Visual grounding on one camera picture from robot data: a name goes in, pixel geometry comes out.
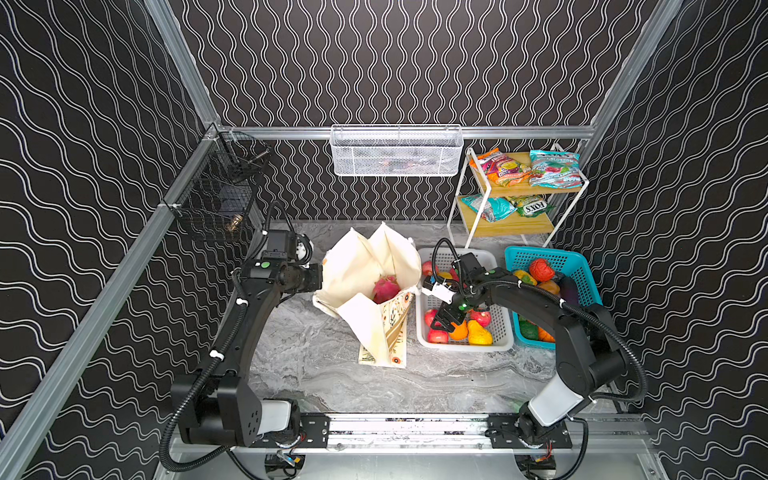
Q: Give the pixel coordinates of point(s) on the black wire wall basket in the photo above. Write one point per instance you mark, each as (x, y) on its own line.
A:
(216, 207)

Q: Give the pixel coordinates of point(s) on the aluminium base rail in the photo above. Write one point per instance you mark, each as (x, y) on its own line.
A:
(462, 433)

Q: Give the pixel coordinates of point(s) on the brown potato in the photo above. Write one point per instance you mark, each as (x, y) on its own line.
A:
(550, 286)

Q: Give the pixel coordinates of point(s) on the teal plastic basket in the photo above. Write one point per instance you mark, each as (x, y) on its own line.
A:
(566, 263)

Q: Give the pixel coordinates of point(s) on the orange snack bag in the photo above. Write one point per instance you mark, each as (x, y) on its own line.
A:
(500, 168)

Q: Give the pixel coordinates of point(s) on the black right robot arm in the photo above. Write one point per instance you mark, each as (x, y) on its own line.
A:
(592, 360)

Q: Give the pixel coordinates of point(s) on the purple eggplant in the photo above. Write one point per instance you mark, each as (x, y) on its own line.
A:
(569, 290)

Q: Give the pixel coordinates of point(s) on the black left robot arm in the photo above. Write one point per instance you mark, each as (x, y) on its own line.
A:
(214, 408)

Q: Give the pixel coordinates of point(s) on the orange pumpkin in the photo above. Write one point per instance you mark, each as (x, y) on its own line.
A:
(544, 336)

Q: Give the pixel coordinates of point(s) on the white wooden two-tier shelf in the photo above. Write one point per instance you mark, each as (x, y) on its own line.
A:
(544, 226)

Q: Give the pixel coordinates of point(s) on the teal pink snack bag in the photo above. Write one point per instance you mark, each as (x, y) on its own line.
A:
(555, 169)

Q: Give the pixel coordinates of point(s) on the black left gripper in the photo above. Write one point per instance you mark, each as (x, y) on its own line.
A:
(313, 277)

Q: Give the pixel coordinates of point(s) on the yellow pear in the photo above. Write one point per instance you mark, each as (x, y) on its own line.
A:
(478, 335)

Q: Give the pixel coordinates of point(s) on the red bell pepper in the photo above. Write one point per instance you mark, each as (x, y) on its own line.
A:
(541, 270)

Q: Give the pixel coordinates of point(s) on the green vegetable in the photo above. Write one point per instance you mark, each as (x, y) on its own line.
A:
(528, 330)

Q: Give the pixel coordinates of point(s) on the white plastic basket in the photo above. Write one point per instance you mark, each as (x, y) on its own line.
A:
(500, 327)

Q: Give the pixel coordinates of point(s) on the green white snack bag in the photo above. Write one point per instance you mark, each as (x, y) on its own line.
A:
(530, 206)

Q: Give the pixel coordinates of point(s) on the white wire wall basket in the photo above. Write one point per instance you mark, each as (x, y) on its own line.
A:
(391, 150)

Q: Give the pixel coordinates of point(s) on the orange crinkled fruit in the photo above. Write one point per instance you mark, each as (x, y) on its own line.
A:
(460, 331)

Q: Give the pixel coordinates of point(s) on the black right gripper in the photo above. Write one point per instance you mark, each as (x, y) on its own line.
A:
(452, 313)

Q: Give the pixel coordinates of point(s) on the pink dragon fruit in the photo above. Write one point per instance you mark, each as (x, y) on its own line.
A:
(385, 289)

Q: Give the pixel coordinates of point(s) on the cream canvas grocery bag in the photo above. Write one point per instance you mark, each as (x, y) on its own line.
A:
(350, 269)

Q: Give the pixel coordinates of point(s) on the yellow bell pepper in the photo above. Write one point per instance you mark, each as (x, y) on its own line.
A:
(525, 277)

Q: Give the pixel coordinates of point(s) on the teal snack bag lower shelf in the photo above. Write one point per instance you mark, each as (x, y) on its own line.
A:
(491, 210)

